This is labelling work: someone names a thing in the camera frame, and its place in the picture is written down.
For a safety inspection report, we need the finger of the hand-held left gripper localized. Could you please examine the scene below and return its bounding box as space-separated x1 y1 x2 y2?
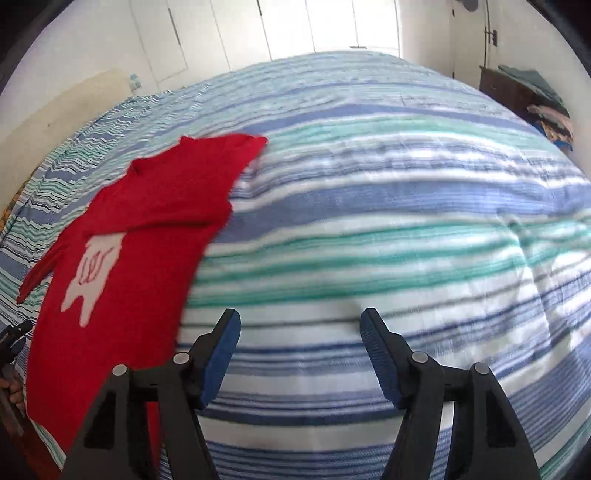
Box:
0 320 34 356

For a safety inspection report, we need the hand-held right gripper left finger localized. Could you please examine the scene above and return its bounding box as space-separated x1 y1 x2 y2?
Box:
60 308 242 480

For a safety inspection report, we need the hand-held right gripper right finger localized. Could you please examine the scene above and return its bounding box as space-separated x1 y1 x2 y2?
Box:
360 308 541 480

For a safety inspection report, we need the red sweater with white dog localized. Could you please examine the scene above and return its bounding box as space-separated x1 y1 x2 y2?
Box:
16 134 269 455

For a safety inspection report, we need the pile of folded clothes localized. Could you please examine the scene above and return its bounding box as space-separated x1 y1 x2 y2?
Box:
499 65 574 151

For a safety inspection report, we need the person's left hand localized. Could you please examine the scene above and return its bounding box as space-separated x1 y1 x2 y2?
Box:
0 369 25 418

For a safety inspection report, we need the orange floral bedsheet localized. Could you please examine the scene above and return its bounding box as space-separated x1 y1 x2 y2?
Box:
0 185 24 232

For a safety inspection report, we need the blue green striped blanket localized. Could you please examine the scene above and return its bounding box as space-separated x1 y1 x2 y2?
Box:
0 50 591 480

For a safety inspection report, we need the beige headboard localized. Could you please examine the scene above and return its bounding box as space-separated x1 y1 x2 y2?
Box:
0 68 134 208

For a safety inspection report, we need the dark wooden cabinet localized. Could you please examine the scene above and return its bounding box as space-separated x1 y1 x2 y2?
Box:
479 65 539 121

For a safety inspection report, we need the white wardrobe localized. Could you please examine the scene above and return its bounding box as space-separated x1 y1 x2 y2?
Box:
129 0 402 90

